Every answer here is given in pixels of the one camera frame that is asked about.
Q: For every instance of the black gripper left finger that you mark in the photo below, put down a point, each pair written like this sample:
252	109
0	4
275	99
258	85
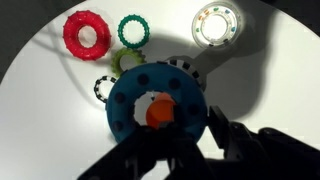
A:
156	153

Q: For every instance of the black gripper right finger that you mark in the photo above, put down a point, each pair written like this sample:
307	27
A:
240	140

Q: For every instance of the orange cone post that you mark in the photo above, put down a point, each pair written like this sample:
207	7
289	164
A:
160	111

